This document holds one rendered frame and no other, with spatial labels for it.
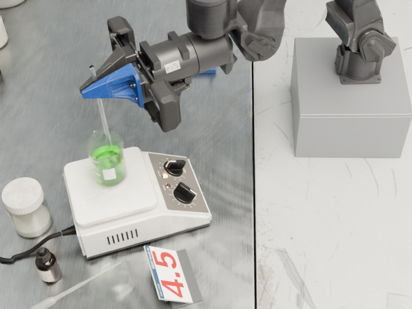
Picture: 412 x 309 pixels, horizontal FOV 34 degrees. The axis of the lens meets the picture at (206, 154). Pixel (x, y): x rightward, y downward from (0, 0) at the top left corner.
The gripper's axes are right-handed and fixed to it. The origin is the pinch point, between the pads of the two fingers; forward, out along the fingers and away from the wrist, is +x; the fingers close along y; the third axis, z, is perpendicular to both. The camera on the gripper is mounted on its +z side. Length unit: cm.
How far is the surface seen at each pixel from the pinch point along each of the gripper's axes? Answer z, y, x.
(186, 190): 19.5, -6.7, -7.1
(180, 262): 25.3, -14.2, -2.2
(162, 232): 23.3, -9.3, -1.7
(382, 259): 26.0, -27.3, -29.0
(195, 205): 21.7, -8.3, -7.7
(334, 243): 25.9, -21.6, -24.3
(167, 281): 22.9, -17.5, 1.3
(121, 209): 16.9, -7.2, 3.2
